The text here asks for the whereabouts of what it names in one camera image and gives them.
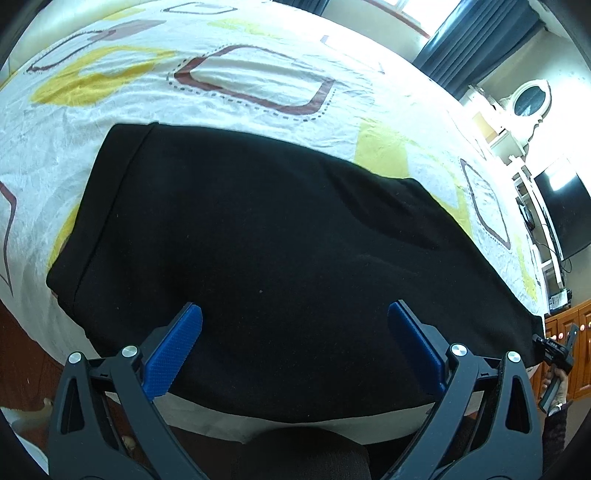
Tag wooden cabinet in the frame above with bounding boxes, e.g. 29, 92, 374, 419
544, 298, 591, 402

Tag person's right hand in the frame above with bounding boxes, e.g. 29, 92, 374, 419
541, 367, 576, 411

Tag white oval framed mirror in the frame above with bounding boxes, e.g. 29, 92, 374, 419
501, 79, 553, 139

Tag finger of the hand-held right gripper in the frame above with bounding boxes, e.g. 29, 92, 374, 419
532, 334, 570, 370

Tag black pants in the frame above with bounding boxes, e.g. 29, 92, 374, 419
46, 122, 542, 423

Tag dark blue curtain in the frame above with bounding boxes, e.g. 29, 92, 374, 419
412, 0, 542, 101

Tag black set-top box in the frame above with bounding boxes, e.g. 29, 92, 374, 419
547, 288, 574, 311

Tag cream vanity dresser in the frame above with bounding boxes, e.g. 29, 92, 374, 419
466, 85, 528, 163

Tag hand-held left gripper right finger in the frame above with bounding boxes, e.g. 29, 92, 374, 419
383, 301, 544, 480

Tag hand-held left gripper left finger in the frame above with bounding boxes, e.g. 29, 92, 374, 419
47, 302, 208, 480

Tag bright window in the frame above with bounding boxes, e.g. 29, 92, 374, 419
369, 0, 462, 38

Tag white printed bed sheet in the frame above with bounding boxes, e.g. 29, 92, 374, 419
0, 0, 546, 445

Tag black flat television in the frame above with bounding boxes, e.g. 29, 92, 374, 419
533, 157, 588, 262

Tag person's right forearm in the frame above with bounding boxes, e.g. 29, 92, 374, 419
541, 406, 571, 467

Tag white shelf unit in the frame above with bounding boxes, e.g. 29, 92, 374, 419
508, 161, 567, 297

